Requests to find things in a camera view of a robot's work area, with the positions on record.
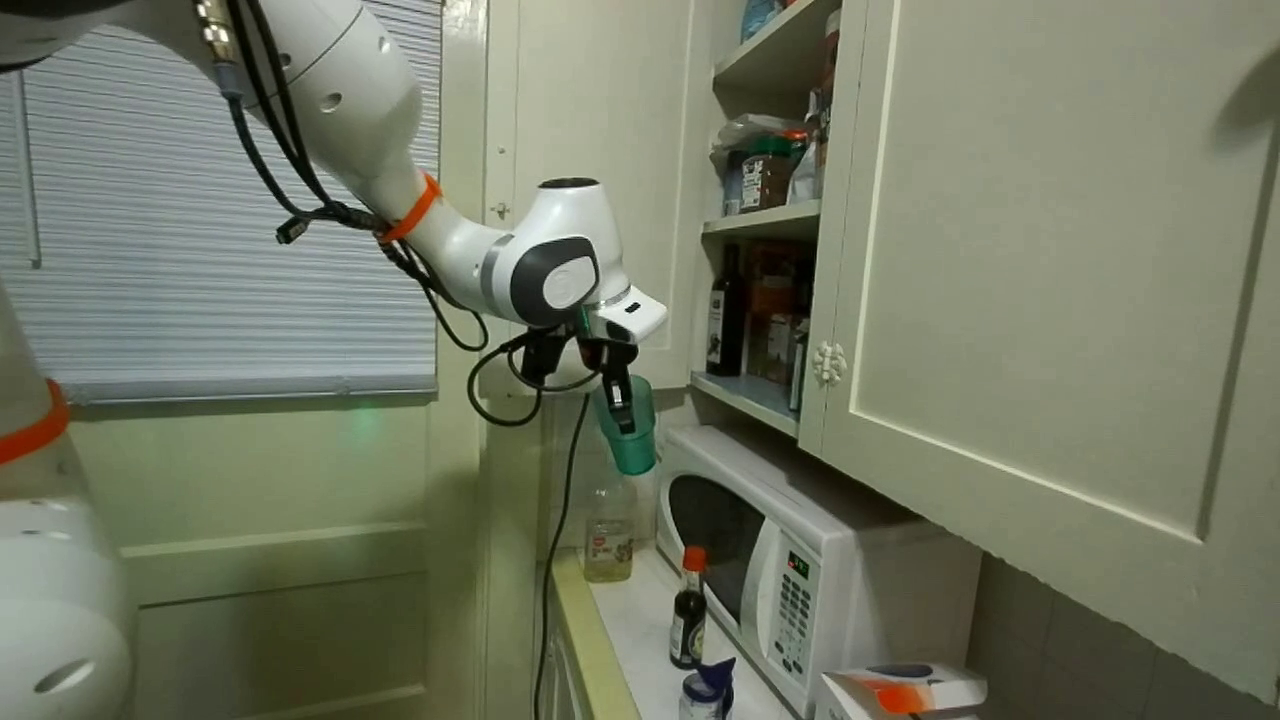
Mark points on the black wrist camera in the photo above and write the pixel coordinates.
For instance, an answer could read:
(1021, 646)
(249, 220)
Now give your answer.
(536, 357)

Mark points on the teal plastic cup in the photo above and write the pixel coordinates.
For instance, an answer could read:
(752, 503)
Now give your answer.
(628, 440)

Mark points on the jar with white label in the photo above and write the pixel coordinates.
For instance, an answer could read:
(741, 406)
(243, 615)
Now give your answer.
(764, 184)

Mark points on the small blue-lidded can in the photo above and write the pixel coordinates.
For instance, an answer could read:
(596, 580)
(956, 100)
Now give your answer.
(709, 688)

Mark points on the blue food box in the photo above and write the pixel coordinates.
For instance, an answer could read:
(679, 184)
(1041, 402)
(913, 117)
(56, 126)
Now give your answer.
(763, 16)

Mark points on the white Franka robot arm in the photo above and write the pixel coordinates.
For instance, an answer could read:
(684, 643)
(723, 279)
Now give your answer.
(332, 82)

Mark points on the closed white cabinet door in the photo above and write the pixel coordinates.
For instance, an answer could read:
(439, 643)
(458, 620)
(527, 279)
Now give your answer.
(1052, 255)

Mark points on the dark glass bottle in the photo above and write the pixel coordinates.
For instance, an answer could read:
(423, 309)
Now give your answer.
(726, 322)

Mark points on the white microwave oven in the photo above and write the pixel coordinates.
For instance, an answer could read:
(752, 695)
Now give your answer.
(802, 575)

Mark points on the white carton with orange-blue lid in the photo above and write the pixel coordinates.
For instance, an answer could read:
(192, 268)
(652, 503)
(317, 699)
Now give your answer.
(902, 695)

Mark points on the large white window blind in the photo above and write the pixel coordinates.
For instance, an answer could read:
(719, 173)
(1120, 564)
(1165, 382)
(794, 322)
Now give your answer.
(162, 265)

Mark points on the dark red-capped sauce bottle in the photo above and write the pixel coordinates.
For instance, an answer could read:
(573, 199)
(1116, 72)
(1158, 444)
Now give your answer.
(691, 620)

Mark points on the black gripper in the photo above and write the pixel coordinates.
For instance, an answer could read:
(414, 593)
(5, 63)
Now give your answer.
(606, 350)

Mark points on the open white wall cabinet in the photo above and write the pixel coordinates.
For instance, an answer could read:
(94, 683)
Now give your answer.
(772, 220)

